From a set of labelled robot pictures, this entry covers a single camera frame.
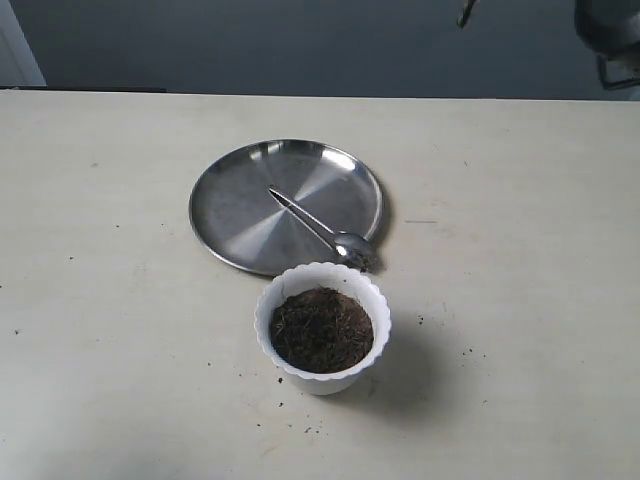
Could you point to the silver metal spoon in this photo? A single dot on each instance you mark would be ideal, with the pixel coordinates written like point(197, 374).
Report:
point(348, 248)

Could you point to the white scalloped flower pot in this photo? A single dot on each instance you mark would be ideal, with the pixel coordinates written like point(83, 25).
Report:
point(347, 281)

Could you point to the red artificial anthurium flower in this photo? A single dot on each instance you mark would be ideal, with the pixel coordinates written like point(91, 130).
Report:
point(465, 13)

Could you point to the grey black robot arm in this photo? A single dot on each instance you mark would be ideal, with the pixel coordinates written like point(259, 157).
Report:
point(610, 29)

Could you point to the dark soil in pot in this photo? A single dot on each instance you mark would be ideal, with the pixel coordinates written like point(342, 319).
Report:
point(321, 331)

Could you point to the round stainless steel plate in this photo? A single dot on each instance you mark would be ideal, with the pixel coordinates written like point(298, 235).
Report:
point(267, 207)

